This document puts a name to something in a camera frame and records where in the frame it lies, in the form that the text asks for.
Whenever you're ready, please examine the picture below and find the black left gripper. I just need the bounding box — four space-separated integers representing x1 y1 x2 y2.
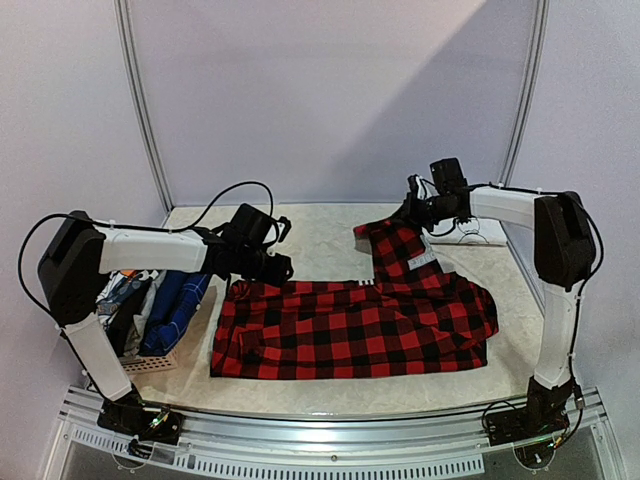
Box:
236 246 293 287

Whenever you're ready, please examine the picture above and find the white and green raglan shirt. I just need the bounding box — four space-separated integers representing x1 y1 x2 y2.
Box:
423 218 507 246

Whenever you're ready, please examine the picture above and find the red black plaid garment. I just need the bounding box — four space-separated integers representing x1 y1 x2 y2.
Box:
210 218 499 380

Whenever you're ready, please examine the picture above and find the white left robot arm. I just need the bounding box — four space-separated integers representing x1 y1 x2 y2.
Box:
37 204 294 434

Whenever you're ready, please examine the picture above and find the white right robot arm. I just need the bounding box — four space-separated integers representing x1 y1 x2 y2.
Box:
399 175 596 391

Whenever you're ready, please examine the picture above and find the pink plastic laundry basket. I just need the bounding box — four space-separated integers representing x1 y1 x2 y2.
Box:
119 349 178 375

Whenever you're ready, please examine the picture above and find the blue garment in basket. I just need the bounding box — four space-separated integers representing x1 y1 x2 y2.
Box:
139 270 211 357

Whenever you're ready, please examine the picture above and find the white orange printed garment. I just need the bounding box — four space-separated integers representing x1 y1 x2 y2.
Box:
96 270 158 329

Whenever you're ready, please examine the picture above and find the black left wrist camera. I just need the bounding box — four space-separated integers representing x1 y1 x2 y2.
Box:
230 203 292 248

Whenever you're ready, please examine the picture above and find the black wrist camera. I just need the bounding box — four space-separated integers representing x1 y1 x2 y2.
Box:
230 203 292 248
408 158 468 200

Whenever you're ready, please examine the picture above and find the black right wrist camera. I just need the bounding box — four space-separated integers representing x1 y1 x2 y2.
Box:
408 158 468 200

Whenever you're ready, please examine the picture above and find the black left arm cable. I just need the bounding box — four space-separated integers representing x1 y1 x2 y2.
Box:
17 180 276 321

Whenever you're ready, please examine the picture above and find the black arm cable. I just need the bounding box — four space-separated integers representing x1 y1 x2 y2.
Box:
424 174 604 401
17 180 276 321

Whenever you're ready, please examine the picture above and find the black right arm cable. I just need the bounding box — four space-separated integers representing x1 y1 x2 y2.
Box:
424 174 604 401

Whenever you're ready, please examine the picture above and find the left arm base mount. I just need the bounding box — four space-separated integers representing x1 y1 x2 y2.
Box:
97 394 185 445

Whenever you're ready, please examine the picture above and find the front aluminium rail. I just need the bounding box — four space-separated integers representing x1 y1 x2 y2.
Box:
44 387 625 479

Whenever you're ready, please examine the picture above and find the right aluminium frame post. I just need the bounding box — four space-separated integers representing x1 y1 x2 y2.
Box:
497 0 550 186

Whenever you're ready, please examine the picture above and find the aluminium frame post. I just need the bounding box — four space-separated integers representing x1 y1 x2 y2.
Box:
497 0 550 186
114 0 174 213

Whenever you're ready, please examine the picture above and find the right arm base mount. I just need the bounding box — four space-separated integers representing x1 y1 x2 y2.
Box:
481 377 585 449

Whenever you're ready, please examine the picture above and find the left aluminium frame post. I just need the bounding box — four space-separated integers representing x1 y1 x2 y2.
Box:
114 0 174 213

